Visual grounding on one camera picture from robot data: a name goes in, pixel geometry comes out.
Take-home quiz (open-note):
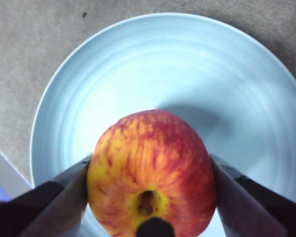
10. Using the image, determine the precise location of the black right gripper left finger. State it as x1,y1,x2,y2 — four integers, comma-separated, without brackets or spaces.
0,153,92,237

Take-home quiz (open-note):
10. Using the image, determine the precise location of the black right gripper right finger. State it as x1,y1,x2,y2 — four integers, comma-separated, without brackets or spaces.
209,153,296,237

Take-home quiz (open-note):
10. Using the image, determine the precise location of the red yellow apple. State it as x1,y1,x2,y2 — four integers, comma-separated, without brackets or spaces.
86,109,217,237

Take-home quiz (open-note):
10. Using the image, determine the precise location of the blue plate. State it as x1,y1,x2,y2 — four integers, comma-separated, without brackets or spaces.
29,12,296,237

